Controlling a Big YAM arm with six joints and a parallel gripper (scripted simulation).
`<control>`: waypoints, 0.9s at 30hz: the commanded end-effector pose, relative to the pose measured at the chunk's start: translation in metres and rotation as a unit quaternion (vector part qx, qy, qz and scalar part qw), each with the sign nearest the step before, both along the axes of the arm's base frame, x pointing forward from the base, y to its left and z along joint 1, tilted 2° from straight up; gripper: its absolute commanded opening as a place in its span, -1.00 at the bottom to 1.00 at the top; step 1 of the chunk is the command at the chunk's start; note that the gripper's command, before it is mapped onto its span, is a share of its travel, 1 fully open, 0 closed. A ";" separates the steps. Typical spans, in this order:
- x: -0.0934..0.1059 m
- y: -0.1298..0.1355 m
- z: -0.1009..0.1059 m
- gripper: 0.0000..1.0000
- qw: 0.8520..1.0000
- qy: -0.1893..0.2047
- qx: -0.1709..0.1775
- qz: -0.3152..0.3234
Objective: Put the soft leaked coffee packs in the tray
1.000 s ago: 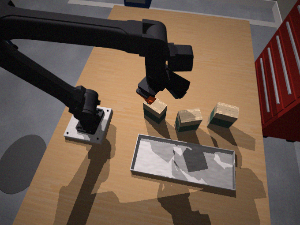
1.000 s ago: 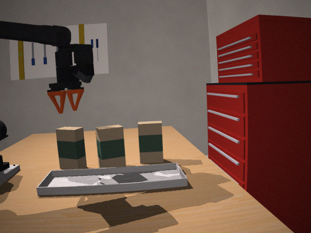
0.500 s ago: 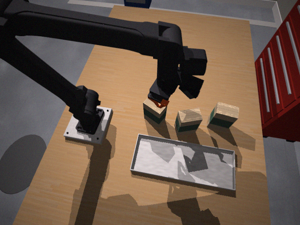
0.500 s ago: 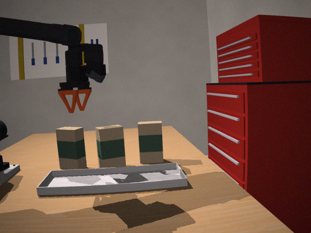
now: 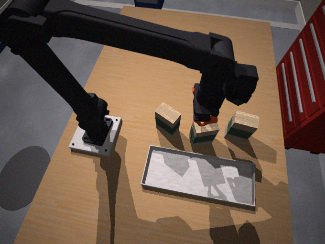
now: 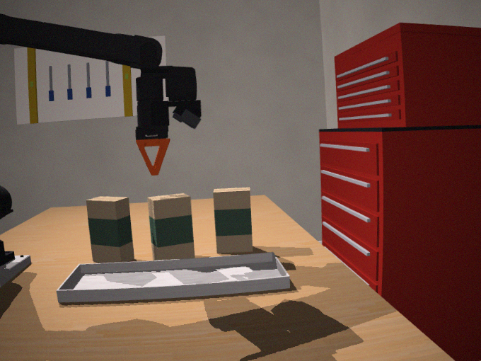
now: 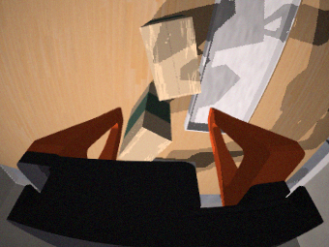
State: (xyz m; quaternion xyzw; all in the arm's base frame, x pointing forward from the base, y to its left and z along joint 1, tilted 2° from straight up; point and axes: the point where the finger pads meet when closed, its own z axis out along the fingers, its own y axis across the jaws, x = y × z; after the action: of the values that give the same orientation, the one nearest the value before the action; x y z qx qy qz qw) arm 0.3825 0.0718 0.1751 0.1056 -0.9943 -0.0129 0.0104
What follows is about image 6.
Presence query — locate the brown box with dark green band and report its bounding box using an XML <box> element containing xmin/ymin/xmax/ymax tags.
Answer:
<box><xmin>86</xmin><ymin>197</ymin><xmax>134</xmax><ymax>263</ymax></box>
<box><xmin>213</xmin><ymin>188</ymin><xmax>253</xmax><ymax>253</ymax></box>
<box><xmin>147</xmin><ymin>193</ymin><xmax>195</xmax><ymax>260</ymax></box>

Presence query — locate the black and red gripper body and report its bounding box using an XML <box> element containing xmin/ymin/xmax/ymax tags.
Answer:
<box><xmin>135</xmin><ymin>99</ymin><xmax>168</xmax><ymax>140</ymax></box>

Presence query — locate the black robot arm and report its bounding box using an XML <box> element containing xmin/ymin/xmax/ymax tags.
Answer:
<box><xmin>0</xmin><ymin>13</ymin><xmax>202</xmax><ymax>129</ymax></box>

